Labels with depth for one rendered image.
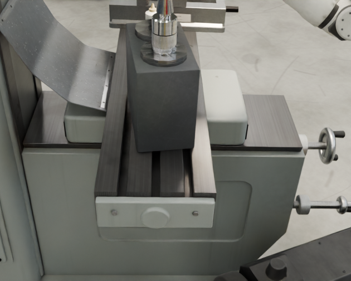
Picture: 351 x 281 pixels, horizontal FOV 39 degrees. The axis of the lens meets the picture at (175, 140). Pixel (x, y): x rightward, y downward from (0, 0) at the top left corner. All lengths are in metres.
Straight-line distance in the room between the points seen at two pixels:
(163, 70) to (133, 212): 0.27
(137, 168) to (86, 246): 0.71
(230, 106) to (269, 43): 2.36
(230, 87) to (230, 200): 0.34
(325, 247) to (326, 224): 0.92
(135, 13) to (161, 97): 0.61
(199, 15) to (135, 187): 0.72
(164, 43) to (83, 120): 0.47
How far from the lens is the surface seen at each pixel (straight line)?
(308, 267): 1.32
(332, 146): 1.56
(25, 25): 1.33
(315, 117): 2.95
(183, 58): 0.94
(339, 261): 1.36
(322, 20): 1.21
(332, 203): 1.58
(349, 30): 1.19
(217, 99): 1.39
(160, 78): 0.92
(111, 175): 0.96
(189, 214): 0.94
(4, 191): 1.44
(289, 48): 3.68
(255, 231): 1.60
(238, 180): 1.44
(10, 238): 1.57
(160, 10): 0.91
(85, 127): 1.33
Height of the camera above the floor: 1.58
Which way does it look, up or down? 37 degrees down
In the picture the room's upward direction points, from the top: 3 degrees clockwise
